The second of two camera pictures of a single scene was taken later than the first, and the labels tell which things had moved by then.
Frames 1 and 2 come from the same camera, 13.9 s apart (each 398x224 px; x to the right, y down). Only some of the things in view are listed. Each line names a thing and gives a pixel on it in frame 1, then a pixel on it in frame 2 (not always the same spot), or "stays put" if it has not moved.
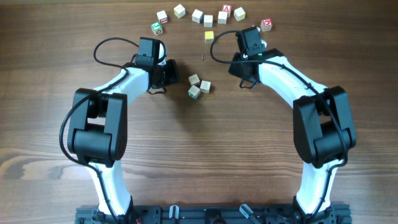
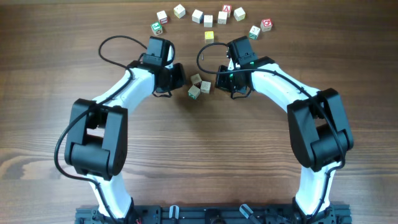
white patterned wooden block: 205,86 stays put
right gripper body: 239,70 to 231,82
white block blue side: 198,16 stays put
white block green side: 194,92 stays put
